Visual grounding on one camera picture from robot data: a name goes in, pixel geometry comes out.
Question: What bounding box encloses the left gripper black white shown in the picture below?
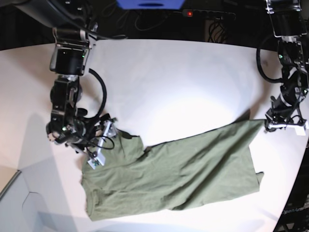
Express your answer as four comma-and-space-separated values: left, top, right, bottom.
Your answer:
264, 95, 307, 136

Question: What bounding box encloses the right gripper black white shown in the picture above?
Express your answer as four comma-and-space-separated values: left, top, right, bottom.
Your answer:
65, 114, 118, 169

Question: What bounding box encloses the olive green t-shirt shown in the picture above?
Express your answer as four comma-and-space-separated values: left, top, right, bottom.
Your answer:
81, 120, 264, 221

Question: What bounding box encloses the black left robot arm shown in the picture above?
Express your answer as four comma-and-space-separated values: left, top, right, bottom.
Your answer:
256, 0, 309, 136

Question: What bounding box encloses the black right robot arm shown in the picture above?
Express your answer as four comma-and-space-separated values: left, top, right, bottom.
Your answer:
12, 0, 117, 169

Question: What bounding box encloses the black power strip red light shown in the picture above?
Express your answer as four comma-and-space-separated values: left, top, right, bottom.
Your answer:
182, 9, 236, 20

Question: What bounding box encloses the blue box at table back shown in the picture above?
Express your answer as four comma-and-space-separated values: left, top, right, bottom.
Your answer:
116, 0, 185, 10

